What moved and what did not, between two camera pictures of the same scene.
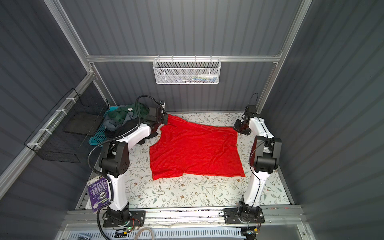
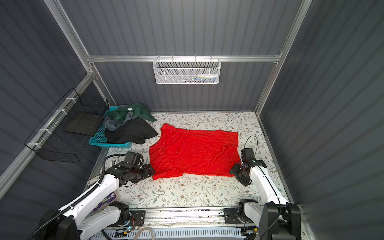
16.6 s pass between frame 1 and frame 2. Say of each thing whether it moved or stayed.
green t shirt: stayed
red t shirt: moved
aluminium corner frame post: stayed
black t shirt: stayed
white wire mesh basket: stayed
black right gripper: moved
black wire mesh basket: stayed
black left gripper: moved
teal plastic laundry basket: stayed
